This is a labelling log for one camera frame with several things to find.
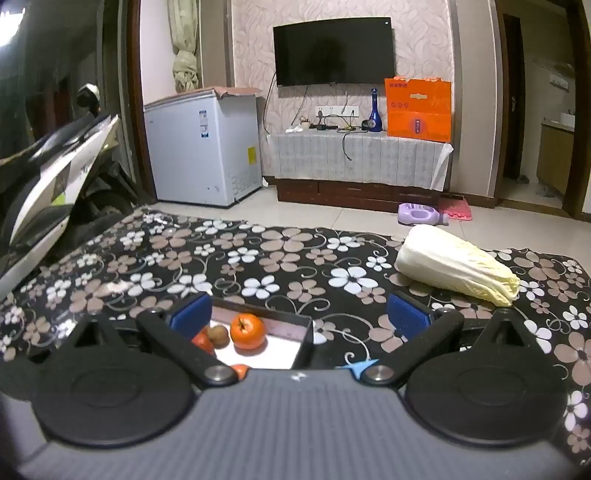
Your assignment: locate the red tomato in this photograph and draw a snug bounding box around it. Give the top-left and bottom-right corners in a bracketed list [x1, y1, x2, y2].
[191, 326, 215, 356]

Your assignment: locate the brown kiwi fruit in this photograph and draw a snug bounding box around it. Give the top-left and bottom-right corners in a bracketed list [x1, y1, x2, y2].
[206, 325, 230, 349]

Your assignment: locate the large orange fruit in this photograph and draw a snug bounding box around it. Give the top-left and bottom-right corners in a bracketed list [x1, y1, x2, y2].
[230, 313, 266, 350]

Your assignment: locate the small yellow orange fruit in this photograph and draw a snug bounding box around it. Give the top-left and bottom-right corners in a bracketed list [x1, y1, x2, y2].
[231, 364, 249, 381]

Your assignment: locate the napa cabbage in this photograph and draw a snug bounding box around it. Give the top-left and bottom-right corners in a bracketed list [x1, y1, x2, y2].
[394, 225, 520, 307]

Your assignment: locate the floral black tablecloth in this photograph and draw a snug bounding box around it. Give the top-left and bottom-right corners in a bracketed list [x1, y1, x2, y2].
[1, 208, 590, 464]

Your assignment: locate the black white fruit box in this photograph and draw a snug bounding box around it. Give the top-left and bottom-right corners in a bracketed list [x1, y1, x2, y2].
[209, 298, 314, 370]

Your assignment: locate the purple plastic toy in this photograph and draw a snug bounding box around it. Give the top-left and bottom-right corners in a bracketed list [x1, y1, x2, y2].
[398, 203, 449, 226]

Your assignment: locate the pink floor mat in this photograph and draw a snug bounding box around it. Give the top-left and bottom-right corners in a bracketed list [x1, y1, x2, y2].
[439, 196, 473, 221]

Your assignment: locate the wooden tv cabinet with cloth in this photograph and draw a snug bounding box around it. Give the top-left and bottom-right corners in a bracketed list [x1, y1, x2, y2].
[269, 130, 453, 213]

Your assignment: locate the white chest freezer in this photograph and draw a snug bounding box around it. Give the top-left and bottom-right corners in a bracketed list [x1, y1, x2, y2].
[144, 86, 263, 207]

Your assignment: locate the white black scooter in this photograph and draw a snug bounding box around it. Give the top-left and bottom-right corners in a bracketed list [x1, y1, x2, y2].
[1, 83, 140, 297]

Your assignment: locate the blue glass bottle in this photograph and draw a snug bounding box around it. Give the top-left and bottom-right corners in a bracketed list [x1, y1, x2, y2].
[368, 88, 383, 132]

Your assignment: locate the orange gift bag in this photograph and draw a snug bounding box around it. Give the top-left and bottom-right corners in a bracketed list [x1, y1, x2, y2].
[385, 76, 452, 143]

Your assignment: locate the green tied curtain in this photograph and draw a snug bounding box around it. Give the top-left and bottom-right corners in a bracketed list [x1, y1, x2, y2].
[167, 0, 199, 93]

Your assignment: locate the black wall television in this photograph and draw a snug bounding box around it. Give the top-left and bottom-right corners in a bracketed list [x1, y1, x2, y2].
[273, 17, 396, 87]

